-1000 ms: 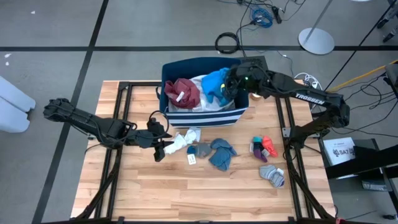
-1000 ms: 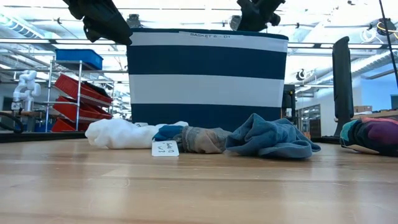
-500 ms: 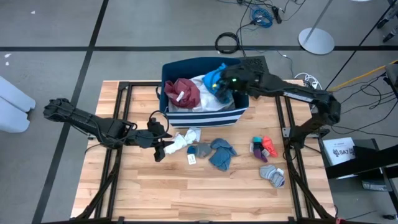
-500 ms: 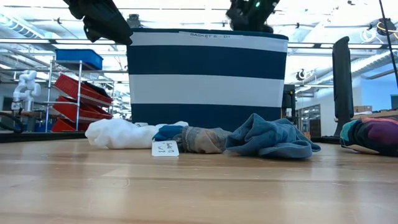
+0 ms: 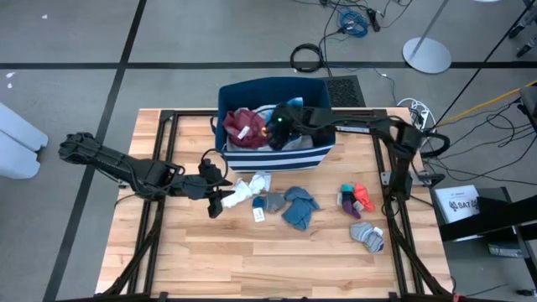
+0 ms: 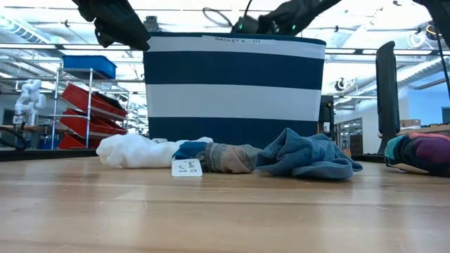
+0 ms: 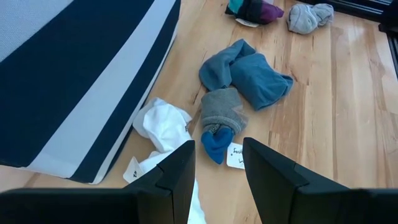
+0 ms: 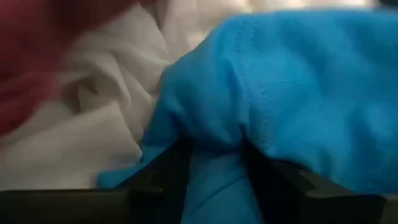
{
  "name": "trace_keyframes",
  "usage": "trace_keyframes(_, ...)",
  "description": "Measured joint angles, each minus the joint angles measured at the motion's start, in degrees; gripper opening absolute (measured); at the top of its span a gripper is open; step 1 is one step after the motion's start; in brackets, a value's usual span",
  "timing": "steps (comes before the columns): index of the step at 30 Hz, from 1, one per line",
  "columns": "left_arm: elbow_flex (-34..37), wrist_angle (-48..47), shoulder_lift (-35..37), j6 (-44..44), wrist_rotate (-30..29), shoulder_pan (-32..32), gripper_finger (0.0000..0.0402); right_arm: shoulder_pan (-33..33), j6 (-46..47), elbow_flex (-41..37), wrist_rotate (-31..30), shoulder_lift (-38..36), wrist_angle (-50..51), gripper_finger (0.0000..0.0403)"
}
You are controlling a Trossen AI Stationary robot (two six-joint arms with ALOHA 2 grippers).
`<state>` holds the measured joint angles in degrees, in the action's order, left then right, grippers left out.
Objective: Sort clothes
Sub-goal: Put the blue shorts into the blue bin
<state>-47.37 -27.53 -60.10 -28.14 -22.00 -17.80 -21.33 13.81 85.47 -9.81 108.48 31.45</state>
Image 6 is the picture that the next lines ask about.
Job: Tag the metal shelf rack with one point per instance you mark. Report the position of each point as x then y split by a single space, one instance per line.
53 112

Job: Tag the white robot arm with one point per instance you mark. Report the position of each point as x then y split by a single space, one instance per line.
30 98

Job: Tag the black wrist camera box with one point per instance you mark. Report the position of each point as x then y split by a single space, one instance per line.
246 25

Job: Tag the dusty blue garment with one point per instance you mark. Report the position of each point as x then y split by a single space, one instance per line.
306 158

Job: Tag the white handwritten paper tag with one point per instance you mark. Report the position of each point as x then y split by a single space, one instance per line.
186 168

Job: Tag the cardboard box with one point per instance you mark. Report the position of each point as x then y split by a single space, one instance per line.
409 123

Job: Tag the red plastic bin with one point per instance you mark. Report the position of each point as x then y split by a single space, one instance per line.
88 124
91 100
70 142

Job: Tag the wooden workbench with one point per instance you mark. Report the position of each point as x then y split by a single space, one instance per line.
38 128

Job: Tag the black round ceiling device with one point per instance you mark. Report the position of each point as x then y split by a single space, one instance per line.
437 31

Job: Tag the wooden desk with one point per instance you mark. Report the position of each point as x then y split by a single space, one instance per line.
422 130

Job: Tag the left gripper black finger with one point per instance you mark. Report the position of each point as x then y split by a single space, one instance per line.
123 35

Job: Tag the round grey ceiling fixture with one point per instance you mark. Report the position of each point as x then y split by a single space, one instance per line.
152 24

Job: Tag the black upright post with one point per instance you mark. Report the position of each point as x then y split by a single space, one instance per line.
386 88

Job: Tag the black equipment stand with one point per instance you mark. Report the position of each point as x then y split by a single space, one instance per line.
327 109

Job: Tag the navy white striped fabric basket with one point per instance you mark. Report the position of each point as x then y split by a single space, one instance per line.
232 102

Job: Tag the grey patterned sock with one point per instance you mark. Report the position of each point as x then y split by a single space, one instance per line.
228 158

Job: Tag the black metal table frame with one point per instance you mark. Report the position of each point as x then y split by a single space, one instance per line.
52 155

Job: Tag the teal purple black sock bundle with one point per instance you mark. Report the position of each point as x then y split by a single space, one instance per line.
429 151

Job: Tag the white fluffy garment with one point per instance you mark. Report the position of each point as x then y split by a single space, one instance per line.
133 151

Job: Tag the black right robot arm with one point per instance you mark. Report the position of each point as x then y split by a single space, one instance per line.
441 14

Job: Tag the blue plastic bin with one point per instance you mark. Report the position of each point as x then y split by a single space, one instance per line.
88 65

